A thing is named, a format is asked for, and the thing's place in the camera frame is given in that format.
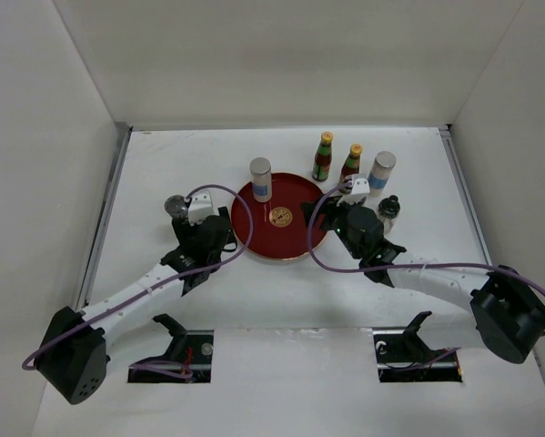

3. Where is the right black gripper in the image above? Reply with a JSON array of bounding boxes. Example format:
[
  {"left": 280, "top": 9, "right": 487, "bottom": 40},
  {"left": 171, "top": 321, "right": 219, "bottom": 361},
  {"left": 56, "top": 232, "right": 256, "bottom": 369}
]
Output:
[{"left": 300, "top": 193, "right": 363, "bottom": 260}]

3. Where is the black grinder-top shaker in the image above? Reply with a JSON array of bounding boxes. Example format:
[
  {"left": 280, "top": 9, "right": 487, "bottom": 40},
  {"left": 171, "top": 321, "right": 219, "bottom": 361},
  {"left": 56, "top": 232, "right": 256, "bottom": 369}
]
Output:
[
  {"left": 377, "top": 195, "right": 400, "bottom": 234},
  {"left": 164, "top": 195, "right": 188, "bottom": 221}
]

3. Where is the silver-lid spice jar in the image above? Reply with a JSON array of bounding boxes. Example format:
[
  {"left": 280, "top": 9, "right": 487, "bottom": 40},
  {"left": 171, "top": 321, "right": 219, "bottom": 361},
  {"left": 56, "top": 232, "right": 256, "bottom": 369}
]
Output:
[
  {"left": 249, "top": 158, "right": 272, "bottom": 203},
  {"left": 368, "top": 151, "right": 397, "bottom": 197}
]

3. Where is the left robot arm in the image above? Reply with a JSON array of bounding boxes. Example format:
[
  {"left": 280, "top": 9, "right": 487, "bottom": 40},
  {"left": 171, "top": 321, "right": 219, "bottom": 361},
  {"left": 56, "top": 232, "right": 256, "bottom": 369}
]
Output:
[{"left": 34, "top": 207, "right": 237, "bottom": 405}]

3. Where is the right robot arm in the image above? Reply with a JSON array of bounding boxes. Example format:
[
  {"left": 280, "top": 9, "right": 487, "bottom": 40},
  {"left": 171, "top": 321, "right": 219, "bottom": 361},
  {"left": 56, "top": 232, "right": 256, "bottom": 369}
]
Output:
[{"left": 300, "top": 197, "right": 545, "bottom": 364}]

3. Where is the sauce bottle yellow cap rear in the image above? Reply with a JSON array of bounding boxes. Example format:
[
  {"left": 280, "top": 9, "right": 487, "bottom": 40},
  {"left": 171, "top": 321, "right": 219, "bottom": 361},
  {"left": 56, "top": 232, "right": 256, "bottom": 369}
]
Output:
[{"left": 312, "top": 131, "right": 334, "bottom": 182}]

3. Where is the sauce bottle yellow cap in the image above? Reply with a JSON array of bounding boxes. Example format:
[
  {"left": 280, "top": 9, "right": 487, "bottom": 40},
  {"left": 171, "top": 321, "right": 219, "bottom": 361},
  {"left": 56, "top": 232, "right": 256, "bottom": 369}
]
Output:
[
  {"left": 338, "top": 144, "right": 363, "bottom": 185},
  {"left": 312, "top": 131, "right": 334, "bottom": 182}
]

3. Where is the sauce bottle yellow cap front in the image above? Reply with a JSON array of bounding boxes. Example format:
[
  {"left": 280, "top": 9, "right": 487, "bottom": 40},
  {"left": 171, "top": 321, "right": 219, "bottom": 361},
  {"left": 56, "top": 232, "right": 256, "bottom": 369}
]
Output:
[{"left": 338, "top": 144, "right": 363, "bottom": 185}]

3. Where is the red round lacquer tray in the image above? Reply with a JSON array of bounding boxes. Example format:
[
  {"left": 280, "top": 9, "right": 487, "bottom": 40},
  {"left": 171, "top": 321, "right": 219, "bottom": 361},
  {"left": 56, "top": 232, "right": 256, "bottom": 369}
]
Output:
[{"left": 230, "top": 172, "right": 322, "bottom": 260}]

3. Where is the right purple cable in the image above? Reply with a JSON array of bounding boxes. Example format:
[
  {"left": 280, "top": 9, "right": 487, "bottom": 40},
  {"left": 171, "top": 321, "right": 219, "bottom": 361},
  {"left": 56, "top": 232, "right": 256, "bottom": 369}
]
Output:
[{"left": 307, "top": 179, "right": 545, "bottom": 371}]

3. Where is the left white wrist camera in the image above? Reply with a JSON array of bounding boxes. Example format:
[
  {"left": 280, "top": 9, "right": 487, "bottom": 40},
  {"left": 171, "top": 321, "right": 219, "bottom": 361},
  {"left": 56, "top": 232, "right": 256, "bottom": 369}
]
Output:
[{"left": 187, "top": 189, "right": 215, "bottom": 226}]

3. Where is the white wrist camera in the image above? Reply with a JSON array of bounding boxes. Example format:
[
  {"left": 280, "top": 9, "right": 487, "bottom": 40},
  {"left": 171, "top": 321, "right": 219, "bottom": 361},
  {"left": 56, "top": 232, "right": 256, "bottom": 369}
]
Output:
[
  {"left": 338, "top": 174, "right": 370, "bottom": 206},
  {"left": 187, "top": 189, "right": 215, "bottom": 226}
]

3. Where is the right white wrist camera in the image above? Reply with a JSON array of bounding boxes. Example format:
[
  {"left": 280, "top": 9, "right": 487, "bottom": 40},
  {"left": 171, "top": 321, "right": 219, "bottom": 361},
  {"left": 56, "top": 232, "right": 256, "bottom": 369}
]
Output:
[{"left": 338, "top": 174, "right": 370, "bottom": 206}]

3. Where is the left metal table rail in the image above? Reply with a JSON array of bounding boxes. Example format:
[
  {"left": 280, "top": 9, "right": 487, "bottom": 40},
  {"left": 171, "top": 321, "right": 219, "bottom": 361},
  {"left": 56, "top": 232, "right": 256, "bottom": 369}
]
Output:
[{"left": 71, "top": 122, "right": 133, "bottom": 310}]

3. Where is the metal table rail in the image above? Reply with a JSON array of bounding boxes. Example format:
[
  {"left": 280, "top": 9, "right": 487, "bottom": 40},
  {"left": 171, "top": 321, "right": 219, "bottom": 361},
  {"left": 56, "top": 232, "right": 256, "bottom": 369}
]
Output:
[
  {"left": 438, "top": 125, "right": 492, "bottom": 264},
  {"left": 71, "top": 122, "right": 133, "bottom": 310}
]

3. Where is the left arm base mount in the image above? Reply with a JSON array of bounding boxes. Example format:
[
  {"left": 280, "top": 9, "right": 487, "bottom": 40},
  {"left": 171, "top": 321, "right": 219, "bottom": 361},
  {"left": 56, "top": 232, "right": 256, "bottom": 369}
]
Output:
[{"left": 127, "top": 314, "right": 215, "bottom": 384}]

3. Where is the right metal table rail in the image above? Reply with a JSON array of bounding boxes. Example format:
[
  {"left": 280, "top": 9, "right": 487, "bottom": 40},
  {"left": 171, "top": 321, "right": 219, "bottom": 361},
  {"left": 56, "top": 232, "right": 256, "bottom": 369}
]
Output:
[{"left": 438, "top": 125, "right": 492, "bottom": 264}]

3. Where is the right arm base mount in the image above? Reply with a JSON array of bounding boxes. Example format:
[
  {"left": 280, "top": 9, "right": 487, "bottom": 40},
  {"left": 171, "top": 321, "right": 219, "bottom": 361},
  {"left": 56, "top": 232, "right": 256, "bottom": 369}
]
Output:
[{"left": 373, "top": 311, "right": 462, "bottom": 383}]

